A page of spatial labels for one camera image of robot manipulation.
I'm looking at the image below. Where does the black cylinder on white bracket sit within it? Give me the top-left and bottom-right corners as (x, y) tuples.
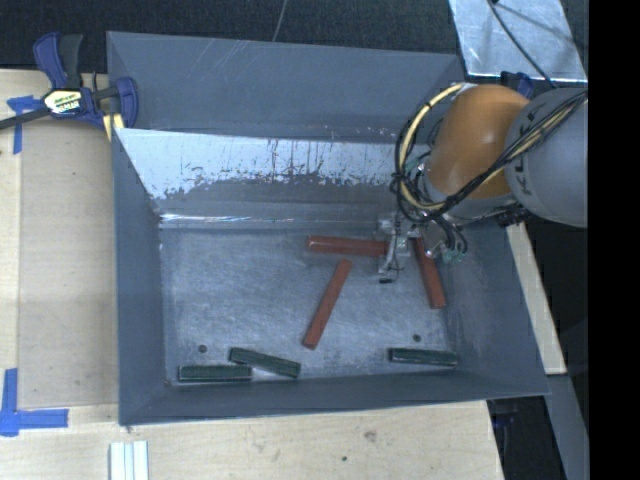
(494, 206), (532, 228)

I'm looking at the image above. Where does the grey metal bin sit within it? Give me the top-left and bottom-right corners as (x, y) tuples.
(104, 30), (552, 427)

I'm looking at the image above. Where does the pale brown flat board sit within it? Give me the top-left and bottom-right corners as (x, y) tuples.
(17, 123), (121, 410)

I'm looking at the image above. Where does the red-brown flat block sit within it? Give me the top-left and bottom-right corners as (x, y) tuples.
(301, 259), (354, 351)
(306, 235), (390, 259)
(412, 237), (448, 311)

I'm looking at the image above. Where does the dark green flat block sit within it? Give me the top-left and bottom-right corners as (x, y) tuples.
(177, 364), (254, 383)
(388, 347), (459, 368)
(228, 346), (302, 380)

